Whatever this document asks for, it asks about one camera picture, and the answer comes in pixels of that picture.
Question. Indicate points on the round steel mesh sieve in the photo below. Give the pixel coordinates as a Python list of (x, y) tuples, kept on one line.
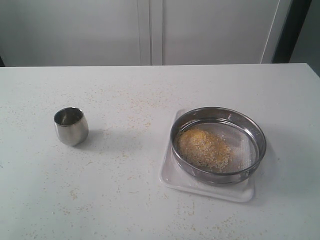
[(245, 138)]

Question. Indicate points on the yellow grain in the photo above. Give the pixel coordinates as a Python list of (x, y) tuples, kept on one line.
[(204, 149)]

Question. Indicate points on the stainless steel cup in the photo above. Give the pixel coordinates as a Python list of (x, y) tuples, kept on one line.
[(71, 126)]

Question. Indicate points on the white square plastic tray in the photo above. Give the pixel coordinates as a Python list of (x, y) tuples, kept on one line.
[(173, 176)]

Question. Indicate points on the white cabinet doors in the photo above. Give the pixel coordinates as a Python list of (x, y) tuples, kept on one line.
[(139, 32)]

